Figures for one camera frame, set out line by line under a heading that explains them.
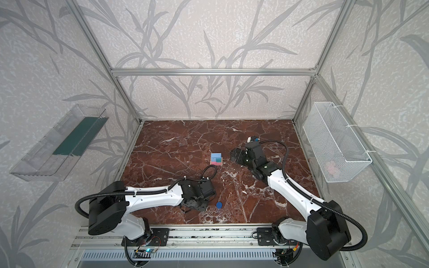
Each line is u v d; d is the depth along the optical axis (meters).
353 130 0.67
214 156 0.94
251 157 0.64
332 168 0.73
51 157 0.64
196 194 0.62
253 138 0.75
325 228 0.39
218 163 0.97
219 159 0.97
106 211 0.42
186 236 0.75
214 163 0.96
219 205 0.83
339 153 0.61
